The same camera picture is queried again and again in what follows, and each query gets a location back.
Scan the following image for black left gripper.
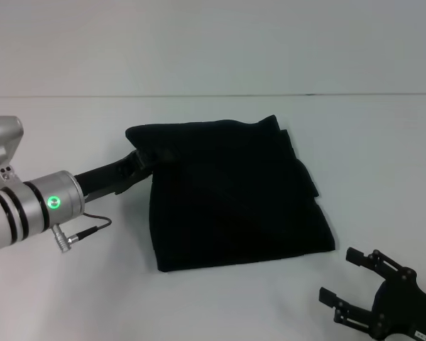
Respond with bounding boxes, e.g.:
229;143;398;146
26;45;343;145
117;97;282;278
72;148;173;202

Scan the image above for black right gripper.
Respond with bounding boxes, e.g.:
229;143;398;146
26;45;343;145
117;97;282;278
318;247;426;341

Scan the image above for black shirt with FREE print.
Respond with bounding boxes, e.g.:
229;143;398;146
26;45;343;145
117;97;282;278
124;114;339;274

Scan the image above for left wrist cable with connector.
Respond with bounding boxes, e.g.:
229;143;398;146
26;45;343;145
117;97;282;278
52;211;114;254

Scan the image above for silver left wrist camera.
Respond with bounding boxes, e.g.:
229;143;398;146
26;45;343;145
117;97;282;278
0;115;25;193

